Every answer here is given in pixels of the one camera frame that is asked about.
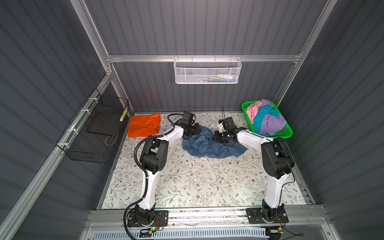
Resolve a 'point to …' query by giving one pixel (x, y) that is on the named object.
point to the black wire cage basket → (91, 134)
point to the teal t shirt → (263, 111)
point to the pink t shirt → (252, 110)
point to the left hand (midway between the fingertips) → (200, 129)
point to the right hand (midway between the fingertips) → (213, 139)
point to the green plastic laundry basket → (286, 133)
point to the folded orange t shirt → (144, 125)
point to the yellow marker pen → (123, 114)
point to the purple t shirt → (271, 125)
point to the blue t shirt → (203, 145)
